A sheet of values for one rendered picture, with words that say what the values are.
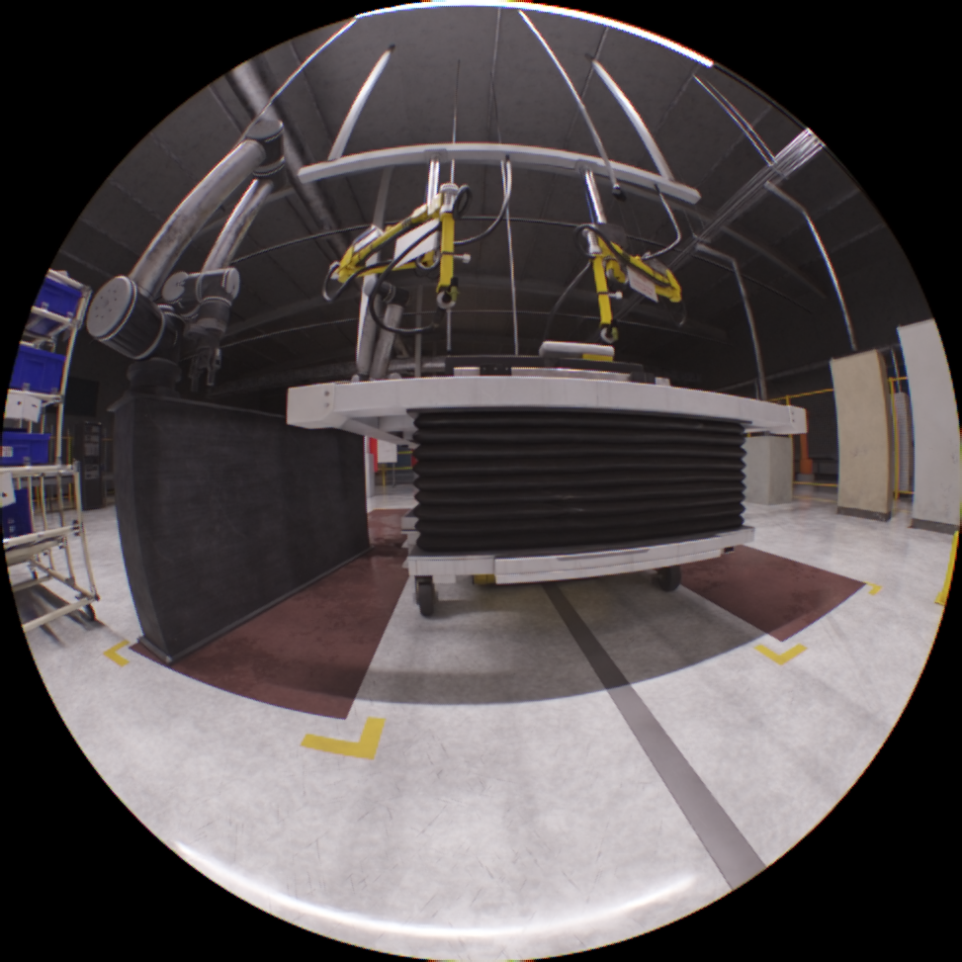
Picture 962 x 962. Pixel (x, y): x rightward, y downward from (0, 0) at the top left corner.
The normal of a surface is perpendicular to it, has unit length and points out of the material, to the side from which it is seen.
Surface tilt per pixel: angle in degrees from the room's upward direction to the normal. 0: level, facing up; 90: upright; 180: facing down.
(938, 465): 90
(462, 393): 90
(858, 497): 90
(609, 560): 90
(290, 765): 0
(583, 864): 0
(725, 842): 0
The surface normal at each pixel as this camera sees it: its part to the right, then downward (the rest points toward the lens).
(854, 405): -1.00, 0.02
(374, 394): 0.04, 0.05
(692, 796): -0.02, -1.00
